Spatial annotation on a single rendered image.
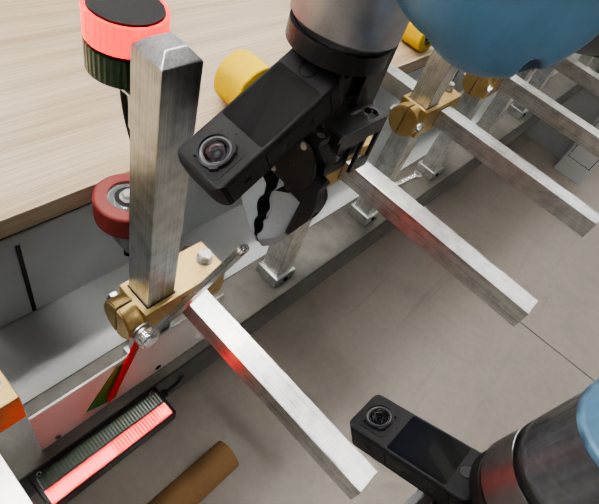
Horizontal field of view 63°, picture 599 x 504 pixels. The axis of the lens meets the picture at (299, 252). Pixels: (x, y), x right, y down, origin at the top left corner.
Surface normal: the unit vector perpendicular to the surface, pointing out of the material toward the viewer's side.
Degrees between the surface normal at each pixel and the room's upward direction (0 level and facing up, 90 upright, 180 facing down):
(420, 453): 30
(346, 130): 0
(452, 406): 0
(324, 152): 39
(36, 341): 0
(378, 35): 90
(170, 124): 90
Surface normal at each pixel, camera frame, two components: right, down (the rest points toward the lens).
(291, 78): -0.14, -0.32
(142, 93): -0.67, 0.44
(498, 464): -0.92, -0.39
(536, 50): 0.15, 0.78
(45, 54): 0.26, -0.62
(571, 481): -0.87, 0.18
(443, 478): -0.14, -0.84
